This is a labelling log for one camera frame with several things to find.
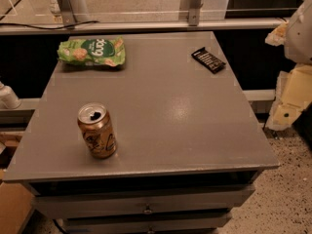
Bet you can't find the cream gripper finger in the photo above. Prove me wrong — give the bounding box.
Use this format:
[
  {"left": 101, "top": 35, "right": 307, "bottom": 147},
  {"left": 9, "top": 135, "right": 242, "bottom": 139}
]
[
  {"left": 265, "top": 64, "right": 312, "bottom": 131},
  {"left": 265, "top": 22, "right": 288, "bottom": 46}
]

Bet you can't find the orange soda can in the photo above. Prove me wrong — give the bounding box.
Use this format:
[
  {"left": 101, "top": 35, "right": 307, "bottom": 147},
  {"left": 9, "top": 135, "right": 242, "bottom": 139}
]
[{"left": 77, "top": 102, "right": 117, "bottom": 159}]

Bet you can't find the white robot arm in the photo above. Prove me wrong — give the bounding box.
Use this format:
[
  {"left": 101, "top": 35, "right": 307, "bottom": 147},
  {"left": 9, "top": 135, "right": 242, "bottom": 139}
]
[{"left": 265, "top": 0, "right": 312, "bottom": 131}]

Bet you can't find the black chocolate bar wrapper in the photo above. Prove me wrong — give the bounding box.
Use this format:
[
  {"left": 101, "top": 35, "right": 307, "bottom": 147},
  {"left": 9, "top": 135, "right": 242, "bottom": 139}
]
[{"left": 191, "top": 47, "right": 225, "bottom": 74}]

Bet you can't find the grey drawer cabinet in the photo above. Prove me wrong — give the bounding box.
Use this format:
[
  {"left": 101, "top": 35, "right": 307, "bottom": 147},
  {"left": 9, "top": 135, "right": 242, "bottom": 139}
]
[{"left": 4, "top": 32, "right": 278, "bottom": 234}]

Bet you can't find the green snack bag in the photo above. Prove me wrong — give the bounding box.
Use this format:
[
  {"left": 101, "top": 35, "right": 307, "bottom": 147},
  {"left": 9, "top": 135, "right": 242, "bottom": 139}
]
[{"left": 58, "top": 37, "right": 126, "bottom": 67}]

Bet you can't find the upper drawer knob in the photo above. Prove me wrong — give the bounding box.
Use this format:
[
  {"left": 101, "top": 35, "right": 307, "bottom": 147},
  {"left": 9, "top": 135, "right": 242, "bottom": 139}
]
[{"left": 143, "top": 205, "right": 153, "bottom": 215}]

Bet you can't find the drawer knob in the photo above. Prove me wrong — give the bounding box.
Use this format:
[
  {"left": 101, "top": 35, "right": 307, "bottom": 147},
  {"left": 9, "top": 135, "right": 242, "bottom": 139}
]
[
  {"left": 146, "top": 226, "right": 155, "bottom": 234},
  {"left": 143, "top": 205, "right": 153, "bottom": 215}
]

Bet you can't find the lower drawer knob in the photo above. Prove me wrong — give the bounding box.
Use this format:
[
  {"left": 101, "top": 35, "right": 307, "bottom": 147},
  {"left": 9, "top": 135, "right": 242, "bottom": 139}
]
[{"left": 146, "top": 226, "right": 155, "bottom": 234}]

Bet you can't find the white pipe at left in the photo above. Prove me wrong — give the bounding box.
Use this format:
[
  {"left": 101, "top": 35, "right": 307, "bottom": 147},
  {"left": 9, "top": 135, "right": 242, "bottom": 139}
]
[{"left": 0, "top": 82, "right": 21, "bottom": 109}]

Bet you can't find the cardboard box at left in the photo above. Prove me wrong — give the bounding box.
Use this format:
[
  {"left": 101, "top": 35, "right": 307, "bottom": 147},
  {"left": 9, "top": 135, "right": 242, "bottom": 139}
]
[{"left": 0, "top": 170, "right": 33, "bottom": 234}]

